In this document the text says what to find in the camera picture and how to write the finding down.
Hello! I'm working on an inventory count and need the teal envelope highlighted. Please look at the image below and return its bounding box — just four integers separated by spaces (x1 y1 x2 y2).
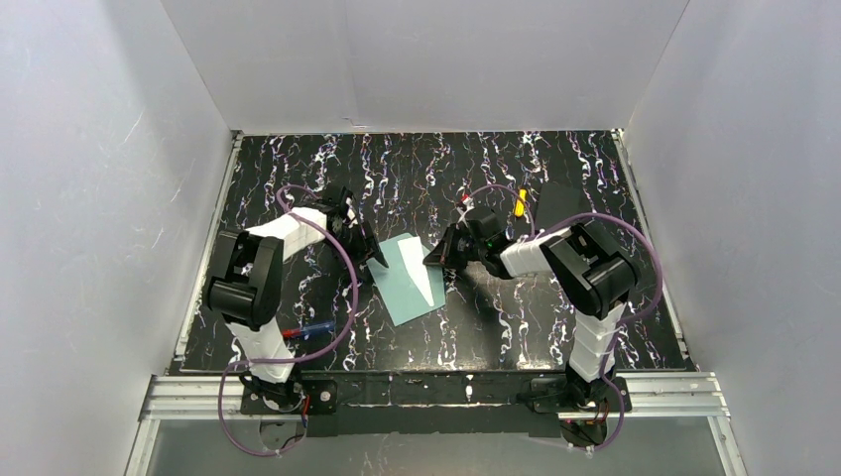
367 233 446 326

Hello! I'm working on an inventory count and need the beige letter paper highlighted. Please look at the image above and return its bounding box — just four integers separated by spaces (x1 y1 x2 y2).
398 237 434 305

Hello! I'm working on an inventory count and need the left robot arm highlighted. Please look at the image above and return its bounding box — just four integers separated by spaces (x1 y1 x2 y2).
201 184 387 384

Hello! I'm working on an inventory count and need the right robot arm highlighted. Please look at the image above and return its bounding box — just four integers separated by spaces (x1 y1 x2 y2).
423 206 644 396

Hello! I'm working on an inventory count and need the yellow marker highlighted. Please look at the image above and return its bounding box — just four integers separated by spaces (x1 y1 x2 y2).
513 188 528 218

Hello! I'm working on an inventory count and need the blue red screwdriver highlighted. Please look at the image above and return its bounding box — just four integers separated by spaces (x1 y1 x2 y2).
282 321 335 339

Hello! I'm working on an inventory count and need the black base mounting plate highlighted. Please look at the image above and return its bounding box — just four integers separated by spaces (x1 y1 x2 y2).
238 370 633 438

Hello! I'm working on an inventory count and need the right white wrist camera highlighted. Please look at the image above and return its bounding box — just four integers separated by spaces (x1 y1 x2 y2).
456 193 474 223

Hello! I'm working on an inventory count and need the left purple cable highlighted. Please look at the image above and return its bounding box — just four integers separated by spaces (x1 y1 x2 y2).
217 184 361 459

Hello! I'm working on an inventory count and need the purple cable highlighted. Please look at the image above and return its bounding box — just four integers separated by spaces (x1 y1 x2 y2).
217 184 361 459
459 183 664 454

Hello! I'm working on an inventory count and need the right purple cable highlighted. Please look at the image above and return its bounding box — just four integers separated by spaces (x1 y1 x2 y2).
459 183 664 454

